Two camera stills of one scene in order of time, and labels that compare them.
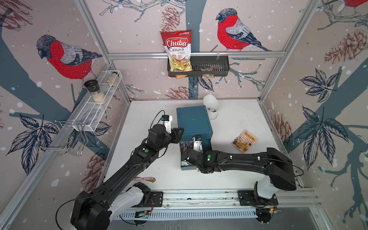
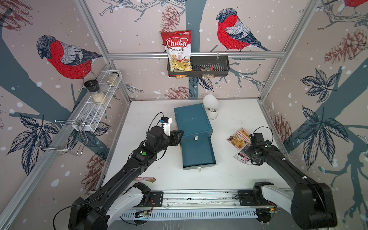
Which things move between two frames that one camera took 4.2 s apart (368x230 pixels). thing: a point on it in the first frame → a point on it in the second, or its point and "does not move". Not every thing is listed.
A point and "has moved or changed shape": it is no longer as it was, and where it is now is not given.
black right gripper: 202,154 → 257,161
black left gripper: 175,134 does not move
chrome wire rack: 64,136 does not move
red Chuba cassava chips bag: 178,45 does not move
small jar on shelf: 112,79 does not move
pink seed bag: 185,144 has moved or changed shape
